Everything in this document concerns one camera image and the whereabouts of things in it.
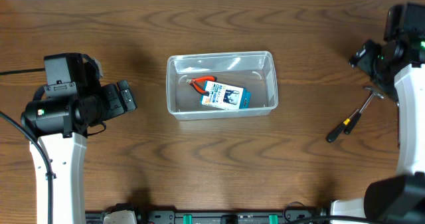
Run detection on red handled cutting pliers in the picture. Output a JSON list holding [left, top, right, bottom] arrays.
[[186, 75, 217, 96]]

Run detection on black yellow handled screwdriver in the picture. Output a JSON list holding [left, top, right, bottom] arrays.
[[326, 109, 361, 143]]

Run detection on teal white screwdriver set box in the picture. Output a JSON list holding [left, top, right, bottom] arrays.
[[200, 81, 251, 110]]

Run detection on clear plastic container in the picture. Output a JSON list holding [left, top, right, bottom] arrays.
[[166, 51, 278, 120]]

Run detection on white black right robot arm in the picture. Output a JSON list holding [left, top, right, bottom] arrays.
[[323, 3, 424, 223]]

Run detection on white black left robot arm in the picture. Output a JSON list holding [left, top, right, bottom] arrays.
[[21, 53, 137, 223]]

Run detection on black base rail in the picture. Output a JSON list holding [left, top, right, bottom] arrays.
[[84, 201, 366, 224]]

